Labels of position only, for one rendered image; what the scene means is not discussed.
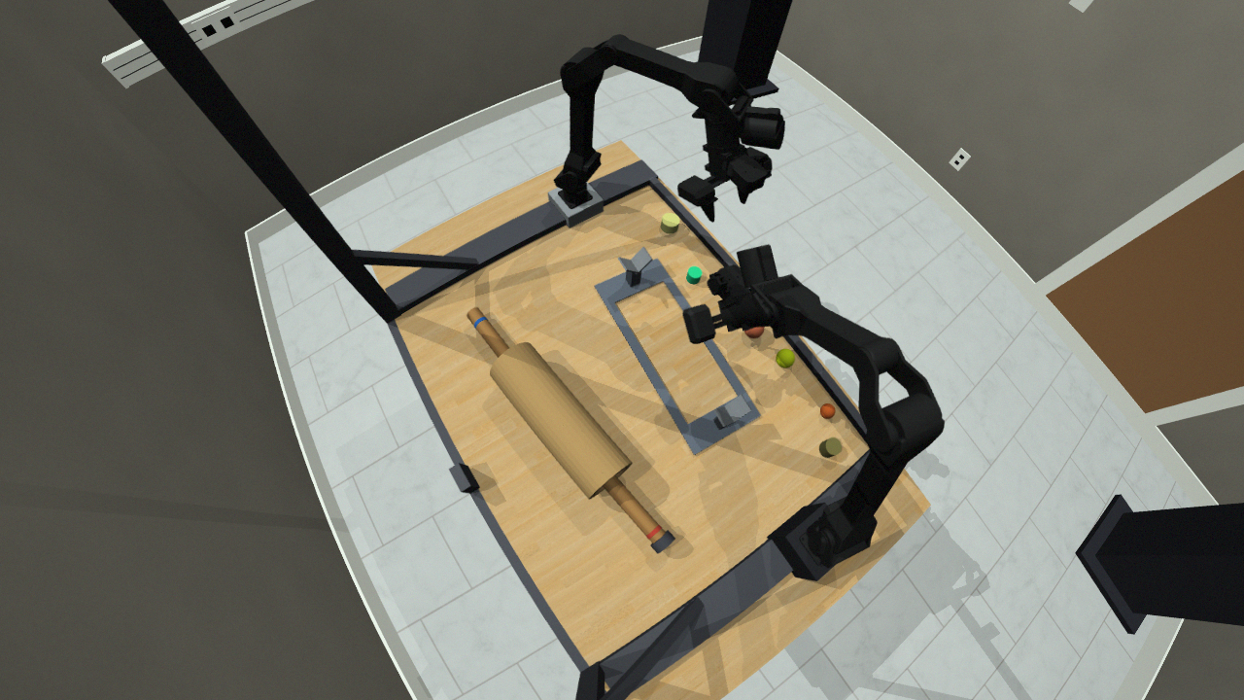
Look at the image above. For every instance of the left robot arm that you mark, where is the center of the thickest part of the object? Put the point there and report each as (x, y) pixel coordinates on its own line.
(709, 86)

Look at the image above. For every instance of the grey metal rack with two upright cradles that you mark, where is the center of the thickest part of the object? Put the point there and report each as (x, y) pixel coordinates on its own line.
(706, 430)

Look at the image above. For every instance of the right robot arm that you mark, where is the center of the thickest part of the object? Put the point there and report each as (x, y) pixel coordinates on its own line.
(895, 433)

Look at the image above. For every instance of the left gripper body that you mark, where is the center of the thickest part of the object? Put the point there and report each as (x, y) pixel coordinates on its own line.
(700, 192)

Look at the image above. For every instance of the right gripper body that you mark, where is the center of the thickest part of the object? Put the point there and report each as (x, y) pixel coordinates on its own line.
(699, 323)

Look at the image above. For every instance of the tan cylinder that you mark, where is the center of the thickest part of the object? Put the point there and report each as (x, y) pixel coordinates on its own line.
(569, 432)

